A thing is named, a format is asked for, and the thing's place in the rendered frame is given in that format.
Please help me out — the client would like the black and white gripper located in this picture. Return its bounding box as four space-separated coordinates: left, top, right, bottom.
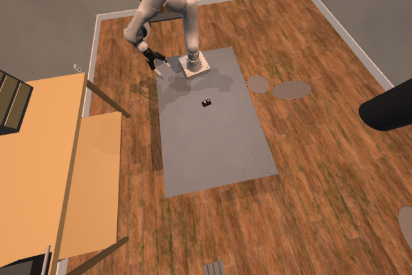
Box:
143 48 170 75

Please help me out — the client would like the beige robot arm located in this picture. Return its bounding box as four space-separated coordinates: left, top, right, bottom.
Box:
124 0 203 73

